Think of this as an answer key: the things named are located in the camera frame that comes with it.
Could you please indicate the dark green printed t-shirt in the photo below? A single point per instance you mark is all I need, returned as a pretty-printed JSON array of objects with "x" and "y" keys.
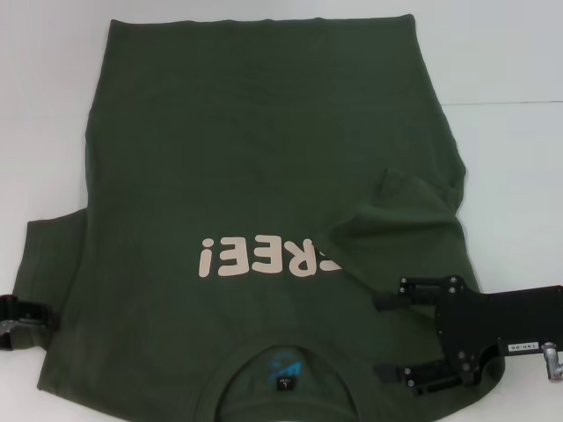
[{"x": 264, "y": 154}]

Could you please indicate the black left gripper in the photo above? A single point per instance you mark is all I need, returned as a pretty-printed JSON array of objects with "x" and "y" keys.
[{"x": 8, "y": 325}]

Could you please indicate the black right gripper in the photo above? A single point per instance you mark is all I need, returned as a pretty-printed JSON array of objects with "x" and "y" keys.
[{"x": 470, "y": 321}]

